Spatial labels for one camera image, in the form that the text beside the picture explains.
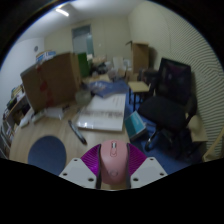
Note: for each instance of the flat brown cardboard piece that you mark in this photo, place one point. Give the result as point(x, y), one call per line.
point(197, 128)

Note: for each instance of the ceiling tube light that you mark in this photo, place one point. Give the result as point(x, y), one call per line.
point(62, 12)

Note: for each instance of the blue and white carton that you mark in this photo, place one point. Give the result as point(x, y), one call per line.
point(45, 56)

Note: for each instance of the teal box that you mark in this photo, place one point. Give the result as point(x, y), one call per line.
point(135, 125)

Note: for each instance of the grey door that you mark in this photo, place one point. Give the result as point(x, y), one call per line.
point(81, 40)

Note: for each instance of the tall open cardboard box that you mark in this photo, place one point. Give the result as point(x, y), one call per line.
point(140, 58)

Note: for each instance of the white shelf unit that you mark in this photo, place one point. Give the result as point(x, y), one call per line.
point(13, 110)

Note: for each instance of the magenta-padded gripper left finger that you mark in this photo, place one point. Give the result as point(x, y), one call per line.
point(78, 171)

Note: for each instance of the large brown cardboard box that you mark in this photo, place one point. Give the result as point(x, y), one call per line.
point(55, 81)

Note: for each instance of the small wooden side table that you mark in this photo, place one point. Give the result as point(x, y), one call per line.
point(139, 86)

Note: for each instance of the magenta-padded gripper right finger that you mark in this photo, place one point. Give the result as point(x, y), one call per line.
point(148, 170)

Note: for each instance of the white booklet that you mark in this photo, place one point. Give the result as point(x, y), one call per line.
point(103, 113)

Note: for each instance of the blue book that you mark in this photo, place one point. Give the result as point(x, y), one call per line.
point(110, 88)

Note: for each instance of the pink computer mouse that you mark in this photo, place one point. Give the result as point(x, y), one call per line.
point(114, 163)

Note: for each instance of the black office chair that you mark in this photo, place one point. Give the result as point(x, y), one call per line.
point(163, 111)

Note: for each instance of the black marker pen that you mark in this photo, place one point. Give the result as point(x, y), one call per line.
point(77, 132)

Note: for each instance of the green cabinet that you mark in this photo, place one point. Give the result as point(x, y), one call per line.
point(84, 65)

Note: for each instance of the round wall clock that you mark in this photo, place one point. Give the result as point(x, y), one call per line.
point(35, 48)

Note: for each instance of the wooden chair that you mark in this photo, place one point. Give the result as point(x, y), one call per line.
point(215, 150)

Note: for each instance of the blue mouse pad, black wrist rest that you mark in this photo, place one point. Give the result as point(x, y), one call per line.
point(46, 153)

